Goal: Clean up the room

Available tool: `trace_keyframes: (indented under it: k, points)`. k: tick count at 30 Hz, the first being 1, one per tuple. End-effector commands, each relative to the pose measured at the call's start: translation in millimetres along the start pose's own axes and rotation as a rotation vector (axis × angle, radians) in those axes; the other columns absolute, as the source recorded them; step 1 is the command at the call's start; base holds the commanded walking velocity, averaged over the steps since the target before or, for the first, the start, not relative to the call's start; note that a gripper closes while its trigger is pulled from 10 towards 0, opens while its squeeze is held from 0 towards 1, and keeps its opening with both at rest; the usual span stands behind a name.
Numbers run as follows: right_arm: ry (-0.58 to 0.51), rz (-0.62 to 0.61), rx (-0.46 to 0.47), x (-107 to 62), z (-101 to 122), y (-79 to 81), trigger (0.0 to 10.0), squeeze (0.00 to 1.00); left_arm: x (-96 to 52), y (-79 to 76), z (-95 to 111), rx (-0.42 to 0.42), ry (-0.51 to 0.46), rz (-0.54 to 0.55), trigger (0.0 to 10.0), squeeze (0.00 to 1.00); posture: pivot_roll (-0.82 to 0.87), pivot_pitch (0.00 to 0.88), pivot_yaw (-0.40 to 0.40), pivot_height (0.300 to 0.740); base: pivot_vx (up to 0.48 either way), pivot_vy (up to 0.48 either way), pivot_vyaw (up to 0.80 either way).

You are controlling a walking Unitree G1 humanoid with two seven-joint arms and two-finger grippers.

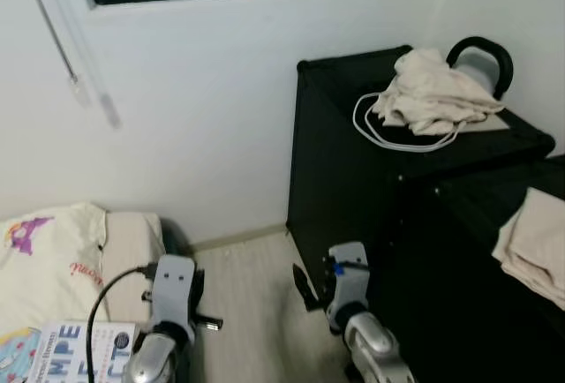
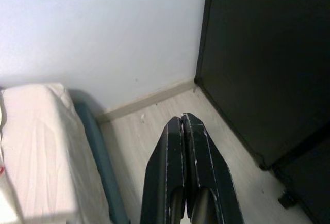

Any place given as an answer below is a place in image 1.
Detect beige flat card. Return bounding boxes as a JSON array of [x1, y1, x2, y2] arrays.
[[459, 109, 511, 132]]

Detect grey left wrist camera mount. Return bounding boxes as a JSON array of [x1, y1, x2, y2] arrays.
[[152, 254, 197, 331]]

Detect beige folded cloth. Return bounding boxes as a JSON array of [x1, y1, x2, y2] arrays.
[[492, 187, 565, 309]]

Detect beige sheeted mattress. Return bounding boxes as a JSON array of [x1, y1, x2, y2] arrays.
[[102, 211, 169, 331]]

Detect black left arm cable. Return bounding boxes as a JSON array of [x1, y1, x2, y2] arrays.
[[86, 263, 158, 383]]

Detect white looped cable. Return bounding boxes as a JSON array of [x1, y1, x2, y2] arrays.
[[353, 92, 464, 153]]

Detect grey object black arched handle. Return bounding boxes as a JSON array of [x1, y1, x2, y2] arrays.
[[446, 36, 515, 101]]

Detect dark teal bed base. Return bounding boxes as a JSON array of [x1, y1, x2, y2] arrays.
[[159, 220, 191, 260]]

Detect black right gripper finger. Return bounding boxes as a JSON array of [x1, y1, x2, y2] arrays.
[[292, 264, 315, 311]]

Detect cream crumpled cloth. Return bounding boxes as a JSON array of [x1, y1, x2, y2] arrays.
[[369, 48, 506, 137]]

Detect white book blue letters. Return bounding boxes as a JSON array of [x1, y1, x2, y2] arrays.
[[26, 319, 142, 383]]

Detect white blind wand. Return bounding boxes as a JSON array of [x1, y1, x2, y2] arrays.
[[19, 0, 89, 106]]

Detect cream cartoon print blanket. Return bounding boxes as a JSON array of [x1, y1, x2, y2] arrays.
[[0, 202, 111, 383]]

